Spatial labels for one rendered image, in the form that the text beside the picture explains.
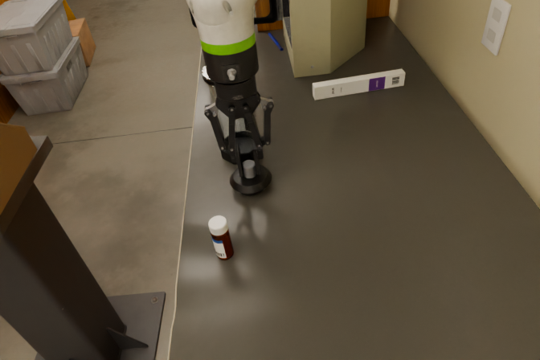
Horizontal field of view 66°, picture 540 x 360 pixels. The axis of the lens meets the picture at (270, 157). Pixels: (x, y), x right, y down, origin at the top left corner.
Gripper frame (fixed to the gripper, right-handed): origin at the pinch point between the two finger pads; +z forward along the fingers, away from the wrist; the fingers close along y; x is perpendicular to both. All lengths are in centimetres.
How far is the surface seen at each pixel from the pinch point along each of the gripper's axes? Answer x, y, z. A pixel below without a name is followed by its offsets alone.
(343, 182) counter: -2.3, 19.9, 7.7
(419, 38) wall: 58, 58, 7
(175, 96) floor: 204, -58, 101
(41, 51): 200, -135, 53
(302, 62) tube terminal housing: 44.5, 17.9, 2.6
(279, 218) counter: -10.5, 5.0, 7.7
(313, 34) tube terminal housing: 44.5, 21.4, -5.7
